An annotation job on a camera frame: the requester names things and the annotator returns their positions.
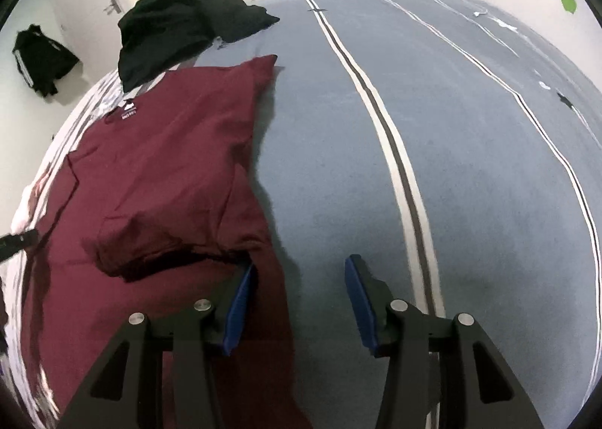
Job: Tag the striped bed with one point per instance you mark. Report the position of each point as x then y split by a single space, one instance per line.
447 151

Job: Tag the black striped jacket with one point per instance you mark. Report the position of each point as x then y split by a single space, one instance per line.
40 60

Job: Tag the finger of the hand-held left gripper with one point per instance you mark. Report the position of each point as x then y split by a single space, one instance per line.
16 243

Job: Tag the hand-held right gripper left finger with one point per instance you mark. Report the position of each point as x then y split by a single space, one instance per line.
240 311

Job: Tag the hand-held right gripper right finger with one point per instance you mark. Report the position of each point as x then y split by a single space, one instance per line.
360 307

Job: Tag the black garment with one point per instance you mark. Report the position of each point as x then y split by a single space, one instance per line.
160 29

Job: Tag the green apple sticker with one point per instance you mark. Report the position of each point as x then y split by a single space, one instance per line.
569 1

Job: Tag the maroon t-shirt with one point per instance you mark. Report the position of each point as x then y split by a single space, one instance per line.
164 166

